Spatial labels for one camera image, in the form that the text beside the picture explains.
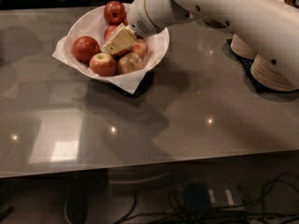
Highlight rear stack of paper plates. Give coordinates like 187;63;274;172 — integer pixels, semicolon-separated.
230;35;257;60

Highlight front stack of paper plates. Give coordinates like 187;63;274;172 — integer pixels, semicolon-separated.
250;54;297;92

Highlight front red-yellow apple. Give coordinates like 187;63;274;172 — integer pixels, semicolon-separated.
89;52;117;77

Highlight black mat under plates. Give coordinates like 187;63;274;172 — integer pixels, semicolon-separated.
230;49;299;103

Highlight black floor cables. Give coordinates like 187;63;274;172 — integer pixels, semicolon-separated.
64;171;299;224

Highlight top red apple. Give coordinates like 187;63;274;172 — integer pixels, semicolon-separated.
104;1;126;25

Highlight white bowl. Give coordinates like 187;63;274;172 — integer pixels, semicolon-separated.
64;7;169;82

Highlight left dark red apple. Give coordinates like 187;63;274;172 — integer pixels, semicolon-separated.
72;36;100;63

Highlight front yellow-green apple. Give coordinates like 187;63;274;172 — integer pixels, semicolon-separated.
118;52;144;75

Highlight black power adapter box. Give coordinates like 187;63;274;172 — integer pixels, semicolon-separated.
183;183;211;212

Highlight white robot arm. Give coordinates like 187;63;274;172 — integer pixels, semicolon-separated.
103;0;299;87

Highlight right pale red apple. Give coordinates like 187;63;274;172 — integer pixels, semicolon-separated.
130;39;147;58

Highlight red apple with sticker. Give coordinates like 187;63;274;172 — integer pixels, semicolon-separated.
103;31;134;56

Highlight stack of paper plates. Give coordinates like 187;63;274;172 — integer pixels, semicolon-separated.
250;54;297;92
230;35;257;60

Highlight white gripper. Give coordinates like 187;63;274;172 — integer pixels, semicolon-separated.
102;23;137;55

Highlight hidden rear red apple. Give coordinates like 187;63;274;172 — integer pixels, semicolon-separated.
104;25;118;40

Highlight right rear red apple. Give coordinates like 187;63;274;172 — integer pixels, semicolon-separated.
123;16;128;25

